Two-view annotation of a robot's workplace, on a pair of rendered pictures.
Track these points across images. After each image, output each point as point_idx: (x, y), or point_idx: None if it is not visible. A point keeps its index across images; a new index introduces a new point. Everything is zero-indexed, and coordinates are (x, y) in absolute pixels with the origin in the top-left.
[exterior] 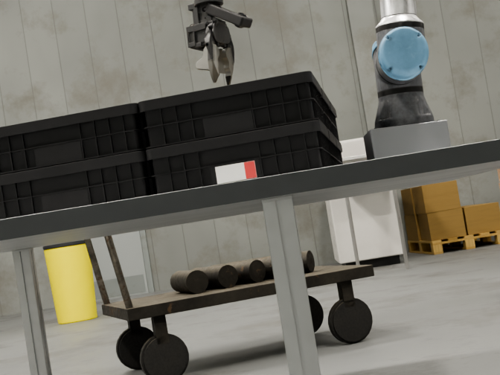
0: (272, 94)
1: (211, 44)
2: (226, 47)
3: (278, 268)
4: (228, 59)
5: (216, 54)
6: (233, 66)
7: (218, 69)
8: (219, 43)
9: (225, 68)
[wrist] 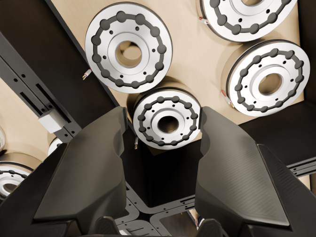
0: None
1: (304, 215)
2: (77, 223)
3: None
4: (107, 152)
5: (224, 160)
6: (84, 130)
7: (208, 115)
8: (202, 232)
9: (123, 144)
